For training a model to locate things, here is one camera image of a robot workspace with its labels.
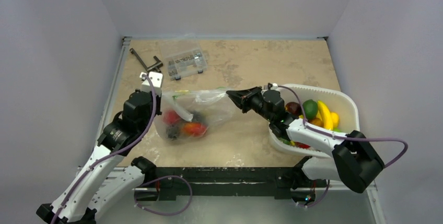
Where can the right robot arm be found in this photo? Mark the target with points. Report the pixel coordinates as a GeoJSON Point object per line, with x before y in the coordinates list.
{"type": "Point", "coordinates": [351, 158]}

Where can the red apple in basket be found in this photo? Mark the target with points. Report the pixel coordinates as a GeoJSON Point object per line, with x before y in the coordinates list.
{"type": "Point", "coordinates": [301, 145]}

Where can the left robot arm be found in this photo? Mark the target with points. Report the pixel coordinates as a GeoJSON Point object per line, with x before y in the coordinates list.
{"type": "Point", "coordinates": [76, 203]}

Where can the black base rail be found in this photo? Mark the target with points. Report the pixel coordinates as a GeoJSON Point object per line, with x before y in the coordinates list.
{"type": "Point", "coordinates": [275, 182]}

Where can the dark fake grapes in bag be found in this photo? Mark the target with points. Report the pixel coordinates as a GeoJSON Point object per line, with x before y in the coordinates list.
{"type": "Point", "coordinates": [173, 132]}

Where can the clear plastic screw box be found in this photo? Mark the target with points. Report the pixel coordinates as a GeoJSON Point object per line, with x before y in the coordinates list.
{"type": "Point", "coordinates": [183, 57]}

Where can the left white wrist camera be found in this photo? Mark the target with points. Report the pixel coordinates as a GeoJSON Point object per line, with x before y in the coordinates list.
{"type": "Point", "coordinates": [152, 81]}

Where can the white plastic basket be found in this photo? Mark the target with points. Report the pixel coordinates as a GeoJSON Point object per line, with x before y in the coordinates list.
{"type": "Point", "coordinates": [346, 101]}

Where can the yellow fake lemon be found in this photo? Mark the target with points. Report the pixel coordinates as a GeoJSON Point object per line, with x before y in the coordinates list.
{"type": "Point", "coordinates": [335, 119]}

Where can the dark green fake avocado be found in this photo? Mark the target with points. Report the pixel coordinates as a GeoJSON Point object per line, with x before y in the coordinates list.
{"type": "Point", "coordinates": [310, 108]}

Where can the yellow fake banana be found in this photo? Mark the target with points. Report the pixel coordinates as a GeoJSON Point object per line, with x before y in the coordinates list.
{"type": "Point", "coordinates": [326, 115]}

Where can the clear plastic bag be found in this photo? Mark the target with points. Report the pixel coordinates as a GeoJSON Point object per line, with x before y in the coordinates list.
{"type": "Point", "coordinates": [210, 107]}

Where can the dark red fake fruit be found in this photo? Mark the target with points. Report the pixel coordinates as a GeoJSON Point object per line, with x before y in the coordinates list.
{"type": "Point", "coordinates": [293, 108]}

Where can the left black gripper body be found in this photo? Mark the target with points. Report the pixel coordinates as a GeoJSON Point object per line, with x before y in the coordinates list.
{"type": "Point", "coordinates": [158, 101]}

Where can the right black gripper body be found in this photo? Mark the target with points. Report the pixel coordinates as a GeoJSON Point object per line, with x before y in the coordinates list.
{"type": "Point", "coordinates": [249, 98]}

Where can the orange fake fruit in bag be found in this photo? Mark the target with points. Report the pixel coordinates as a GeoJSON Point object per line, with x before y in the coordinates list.
{"type": "Point", "coordinates": [193, 129]}

